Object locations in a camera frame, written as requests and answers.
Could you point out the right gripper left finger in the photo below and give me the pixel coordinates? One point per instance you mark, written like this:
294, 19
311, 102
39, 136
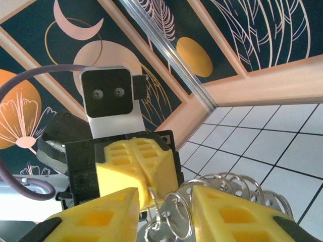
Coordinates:
88, 221

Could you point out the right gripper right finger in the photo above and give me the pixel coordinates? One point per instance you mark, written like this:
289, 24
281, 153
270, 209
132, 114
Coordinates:
239, 221

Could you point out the aluminium corner post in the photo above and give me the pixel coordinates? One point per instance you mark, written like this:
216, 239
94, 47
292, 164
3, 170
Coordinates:
167, 53

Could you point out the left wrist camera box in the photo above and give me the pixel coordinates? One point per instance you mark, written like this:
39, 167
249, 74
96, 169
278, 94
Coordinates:
107, 93

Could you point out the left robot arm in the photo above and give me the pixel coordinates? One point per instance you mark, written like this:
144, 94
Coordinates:
15, 214

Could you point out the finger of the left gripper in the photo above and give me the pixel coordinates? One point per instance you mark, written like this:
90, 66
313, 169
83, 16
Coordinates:
159, 169
118, 174

